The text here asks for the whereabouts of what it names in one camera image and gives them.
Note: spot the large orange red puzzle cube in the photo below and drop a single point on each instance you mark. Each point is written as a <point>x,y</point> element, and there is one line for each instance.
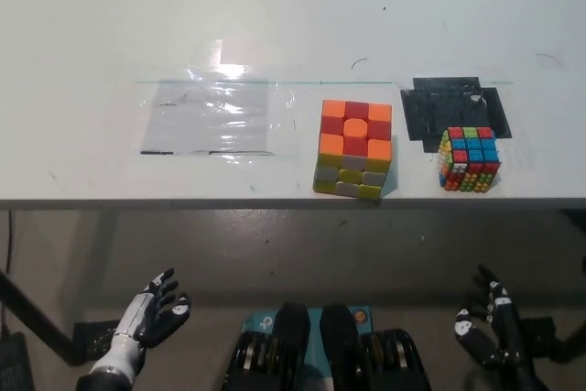
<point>354,134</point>

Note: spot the black tape patch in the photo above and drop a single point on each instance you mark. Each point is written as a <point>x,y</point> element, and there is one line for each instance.
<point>435,107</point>

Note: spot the black diagonal table leg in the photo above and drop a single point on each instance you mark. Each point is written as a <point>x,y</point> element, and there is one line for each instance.
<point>36,318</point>

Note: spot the black box on floor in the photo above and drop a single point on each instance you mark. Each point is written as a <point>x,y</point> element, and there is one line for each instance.
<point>14,363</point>

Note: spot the clear plastic sheet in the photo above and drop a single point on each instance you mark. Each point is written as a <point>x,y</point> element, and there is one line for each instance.
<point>206,116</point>

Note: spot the black floor plate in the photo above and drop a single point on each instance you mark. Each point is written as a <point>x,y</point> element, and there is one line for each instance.
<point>94,338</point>
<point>542,336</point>

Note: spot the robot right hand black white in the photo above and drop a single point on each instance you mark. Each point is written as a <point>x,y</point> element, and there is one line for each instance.
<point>480,345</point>

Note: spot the small multicolour studded puzzle cube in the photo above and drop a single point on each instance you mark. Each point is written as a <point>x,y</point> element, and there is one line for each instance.
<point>471,157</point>

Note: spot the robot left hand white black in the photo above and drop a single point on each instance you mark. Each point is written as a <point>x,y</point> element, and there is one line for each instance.
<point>151,318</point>

